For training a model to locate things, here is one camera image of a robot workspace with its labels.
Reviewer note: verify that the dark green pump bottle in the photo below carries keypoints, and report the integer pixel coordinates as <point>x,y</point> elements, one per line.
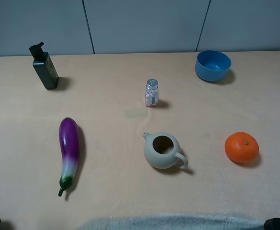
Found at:
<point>44,67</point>

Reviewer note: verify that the clear pill bottle silver cap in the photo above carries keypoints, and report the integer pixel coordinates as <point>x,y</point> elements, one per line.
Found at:
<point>152,92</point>

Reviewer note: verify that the grey-green ceramic teapot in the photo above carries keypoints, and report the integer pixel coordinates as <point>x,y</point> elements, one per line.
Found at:
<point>163,151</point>

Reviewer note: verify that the purple toy eggplant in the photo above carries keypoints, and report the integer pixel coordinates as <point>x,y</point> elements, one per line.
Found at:
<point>70,151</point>

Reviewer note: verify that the blue plastic bowl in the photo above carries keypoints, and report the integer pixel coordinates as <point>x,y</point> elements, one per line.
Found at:
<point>212,66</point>

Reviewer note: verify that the orange tangerine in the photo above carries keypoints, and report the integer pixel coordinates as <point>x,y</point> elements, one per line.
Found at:
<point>241,147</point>

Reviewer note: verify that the light grey towel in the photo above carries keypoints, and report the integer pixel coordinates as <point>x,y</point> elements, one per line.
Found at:
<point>173,222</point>

